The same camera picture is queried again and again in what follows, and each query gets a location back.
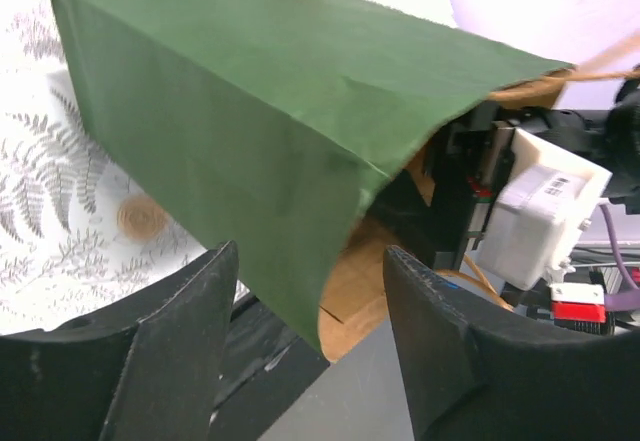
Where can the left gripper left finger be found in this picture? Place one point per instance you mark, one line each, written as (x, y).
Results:
(143, 368)

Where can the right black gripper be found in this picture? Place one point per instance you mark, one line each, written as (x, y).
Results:
(439, 205)

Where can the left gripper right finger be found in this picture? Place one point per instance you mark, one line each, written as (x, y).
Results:
(475, 371)

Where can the green brown paper bag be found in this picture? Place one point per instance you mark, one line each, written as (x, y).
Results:
(276, 124)

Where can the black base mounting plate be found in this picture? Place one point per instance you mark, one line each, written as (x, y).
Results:
(266, 367)

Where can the floral patterned table mat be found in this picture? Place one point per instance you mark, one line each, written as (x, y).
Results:
(77, 233)

